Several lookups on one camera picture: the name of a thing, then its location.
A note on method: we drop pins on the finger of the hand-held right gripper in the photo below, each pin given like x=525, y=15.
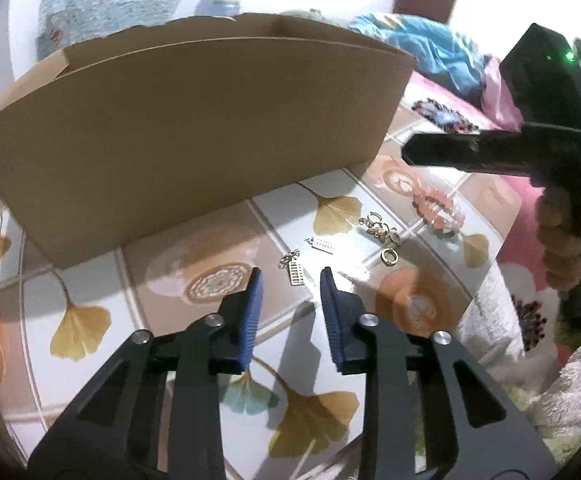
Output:
x=440, y=150

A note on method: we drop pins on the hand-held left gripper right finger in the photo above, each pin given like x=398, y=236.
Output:
x=333, y=320

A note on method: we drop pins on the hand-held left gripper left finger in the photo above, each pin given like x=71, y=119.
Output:
x=250, y=320

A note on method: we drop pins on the gold hoop earring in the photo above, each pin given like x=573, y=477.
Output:
x=386, y=256

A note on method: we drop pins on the brown cardboard box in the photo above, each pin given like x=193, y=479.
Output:
x=195, y=135

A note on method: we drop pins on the person's right hand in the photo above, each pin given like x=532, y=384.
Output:
x=557, y=245

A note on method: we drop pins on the light pink cloth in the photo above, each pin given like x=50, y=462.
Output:
x=497, y=95

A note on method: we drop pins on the pink floral blanket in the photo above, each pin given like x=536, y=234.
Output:
x=515, y=240

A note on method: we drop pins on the blue patterned quilt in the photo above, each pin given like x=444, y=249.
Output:
x=410, y=35

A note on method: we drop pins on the grey patterned cloth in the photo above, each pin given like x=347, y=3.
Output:
x=310, y=15

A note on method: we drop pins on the white fluffy garment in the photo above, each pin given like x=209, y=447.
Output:
x=570, y=400

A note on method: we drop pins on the blue water bottle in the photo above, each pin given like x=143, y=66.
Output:
x=223, y=2

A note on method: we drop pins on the hanging blue floral cloth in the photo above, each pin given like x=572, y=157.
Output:
x=100, y=0

